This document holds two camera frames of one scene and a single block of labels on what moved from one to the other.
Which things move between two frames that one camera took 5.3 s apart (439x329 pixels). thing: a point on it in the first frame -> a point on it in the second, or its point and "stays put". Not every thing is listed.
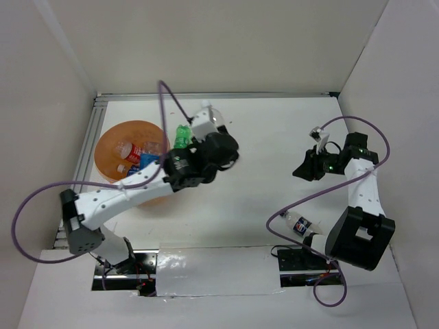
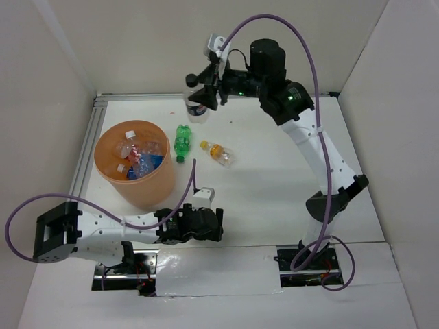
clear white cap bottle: (215, 115) -> (124, 147)
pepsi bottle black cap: (301, 225) -> (196, 113)
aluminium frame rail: (99, 113) stays put
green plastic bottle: (183, 137) stays put
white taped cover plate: (216, 269) stays put
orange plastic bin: (127, 131) stays put
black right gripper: (311, 166) -> (206, 96)
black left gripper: (234, 156) -> (215, 234)
